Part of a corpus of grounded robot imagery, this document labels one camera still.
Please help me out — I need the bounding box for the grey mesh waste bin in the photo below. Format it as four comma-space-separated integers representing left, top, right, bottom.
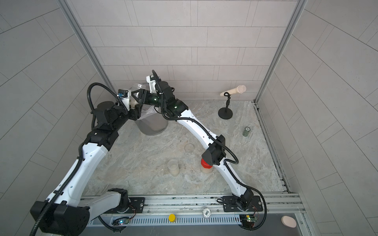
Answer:
135, 106, 168, 136

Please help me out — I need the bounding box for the clear jar lid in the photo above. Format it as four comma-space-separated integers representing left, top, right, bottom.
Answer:
184, 143, 195, 153

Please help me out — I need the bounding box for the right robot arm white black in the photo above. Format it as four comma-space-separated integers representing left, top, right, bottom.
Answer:
129, 70, 267, 231

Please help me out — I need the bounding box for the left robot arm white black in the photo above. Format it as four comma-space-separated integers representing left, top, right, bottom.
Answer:
30, 83, 140, 236

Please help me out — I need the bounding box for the red lidded rice jar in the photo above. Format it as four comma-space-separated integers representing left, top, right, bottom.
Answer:
200, 159, 213, 174

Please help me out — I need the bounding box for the clear plastic bin liner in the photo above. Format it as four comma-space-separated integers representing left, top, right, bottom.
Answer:
130, 83, 159, 120

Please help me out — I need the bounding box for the black stand with round base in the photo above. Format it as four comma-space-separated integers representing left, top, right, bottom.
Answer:
218, 92, 233, 120

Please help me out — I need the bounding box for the left circuit board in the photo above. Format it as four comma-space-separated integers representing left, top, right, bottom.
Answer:
112, 217, 130, 226

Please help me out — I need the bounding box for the circuit board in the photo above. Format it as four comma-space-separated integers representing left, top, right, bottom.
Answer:
112, 217, 130, 226
239, 214, 258, 228

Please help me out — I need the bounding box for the yellow round button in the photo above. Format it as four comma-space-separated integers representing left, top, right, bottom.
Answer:
168, 214, 176, 222

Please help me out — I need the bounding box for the right circuit board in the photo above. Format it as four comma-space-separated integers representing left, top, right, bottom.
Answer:
239, 214, 258, 228

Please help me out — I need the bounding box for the pink oval pad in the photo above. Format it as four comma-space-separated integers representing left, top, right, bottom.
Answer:
281, 215, 297, 228

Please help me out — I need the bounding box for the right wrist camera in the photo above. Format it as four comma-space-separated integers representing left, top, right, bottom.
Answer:
146, 75, 157, 93

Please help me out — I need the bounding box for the beige handle on stand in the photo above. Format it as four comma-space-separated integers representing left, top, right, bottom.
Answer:
220, 85, 247, 96

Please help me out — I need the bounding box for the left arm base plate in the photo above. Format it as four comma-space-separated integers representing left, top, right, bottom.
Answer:
116, 197, 145, 214

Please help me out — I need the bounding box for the aluminium rail frame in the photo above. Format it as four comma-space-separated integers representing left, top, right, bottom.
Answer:
81, 193, 306, 228

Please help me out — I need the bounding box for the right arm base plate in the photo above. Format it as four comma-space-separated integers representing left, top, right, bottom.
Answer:
217, 196, 264, 212

